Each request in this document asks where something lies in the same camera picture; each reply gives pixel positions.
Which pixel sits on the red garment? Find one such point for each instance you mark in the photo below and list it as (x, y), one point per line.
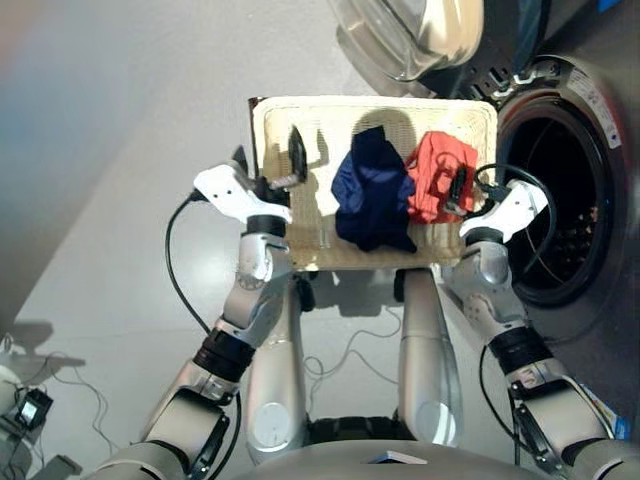
(425, 190)

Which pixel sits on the navy blue garment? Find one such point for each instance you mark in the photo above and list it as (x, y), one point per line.
(370, 200)

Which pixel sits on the grey washing machine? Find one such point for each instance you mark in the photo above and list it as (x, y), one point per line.
(620, 225)

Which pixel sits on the pale woven basket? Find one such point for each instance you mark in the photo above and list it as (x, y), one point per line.
(325, 110)

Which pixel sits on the blue printed leaflet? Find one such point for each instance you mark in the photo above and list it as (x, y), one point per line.
(607, 415)

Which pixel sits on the silver robot leg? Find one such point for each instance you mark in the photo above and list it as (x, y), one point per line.
(275, 375)
(430, 360)

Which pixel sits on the grey metal bracket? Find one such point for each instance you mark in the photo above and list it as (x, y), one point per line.
(60, 467)

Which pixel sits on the silver robot torso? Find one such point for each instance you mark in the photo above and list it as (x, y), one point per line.
(325, 465)

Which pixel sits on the round glass washing machine door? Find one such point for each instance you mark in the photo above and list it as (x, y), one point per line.
(425, 30)

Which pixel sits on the black power adapter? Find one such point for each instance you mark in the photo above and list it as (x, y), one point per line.
(32, 407)

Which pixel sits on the white cylindrical device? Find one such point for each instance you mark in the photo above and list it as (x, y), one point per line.
(7, 395)

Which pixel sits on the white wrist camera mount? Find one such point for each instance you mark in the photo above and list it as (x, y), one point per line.
(225, 190)
(515, 205)

